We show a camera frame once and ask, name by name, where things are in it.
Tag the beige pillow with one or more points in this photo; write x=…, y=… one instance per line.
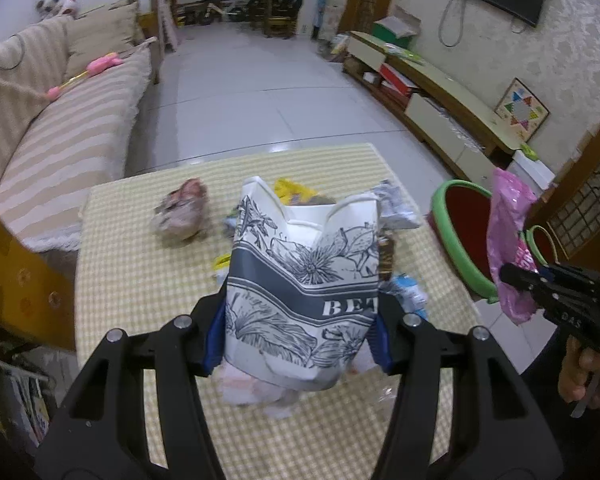
x=100, y=35

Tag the person's right hand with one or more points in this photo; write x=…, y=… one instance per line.
x=575, y=375

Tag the wooden lattice partition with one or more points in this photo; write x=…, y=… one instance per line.
x=580, y=200

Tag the crumpled reddish wrapper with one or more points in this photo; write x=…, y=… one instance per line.
x=182, y=207

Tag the yellow checked tablecloth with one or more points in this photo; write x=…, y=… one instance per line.
x=130, y=260

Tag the blue and white packet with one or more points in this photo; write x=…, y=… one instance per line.
x=407, y=295

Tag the white floral paper cup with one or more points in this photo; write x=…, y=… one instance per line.
x=300, y=270

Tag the black and white plush toy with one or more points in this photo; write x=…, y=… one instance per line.
x=52, y=5

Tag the yellow snack packet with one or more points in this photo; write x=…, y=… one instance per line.
x=295, y=192

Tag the green and white box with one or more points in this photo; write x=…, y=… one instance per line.
x=395, y=30

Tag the checkers game board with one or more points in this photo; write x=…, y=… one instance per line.
x=522, y=110

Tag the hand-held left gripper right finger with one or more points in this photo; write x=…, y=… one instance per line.
x=380, y=341

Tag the striped beige sofa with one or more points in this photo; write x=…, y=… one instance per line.
x=55, y=150

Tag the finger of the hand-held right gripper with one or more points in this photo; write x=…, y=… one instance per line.
x=517, y=275
x=575, y=276

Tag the wooden chair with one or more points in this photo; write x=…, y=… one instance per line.
x=280, y=15

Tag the pink toy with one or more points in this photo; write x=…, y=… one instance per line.
x=100, y=65

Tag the wooden television cabinet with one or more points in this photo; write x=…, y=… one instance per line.
x=445, y=110

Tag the pink plastic bag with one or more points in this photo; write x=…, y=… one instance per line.
x=505, y=220

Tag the red box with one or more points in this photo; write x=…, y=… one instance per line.
x=397, y=80

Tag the silver wrapper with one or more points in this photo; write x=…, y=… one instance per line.
x=397, y=205

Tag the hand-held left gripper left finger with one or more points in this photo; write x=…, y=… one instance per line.
x=215, y=331

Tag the cardboard box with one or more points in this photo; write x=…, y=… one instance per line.
x=15, y=280

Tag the red bin with green rim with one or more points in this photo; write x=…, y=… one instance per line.
x=460, y=220

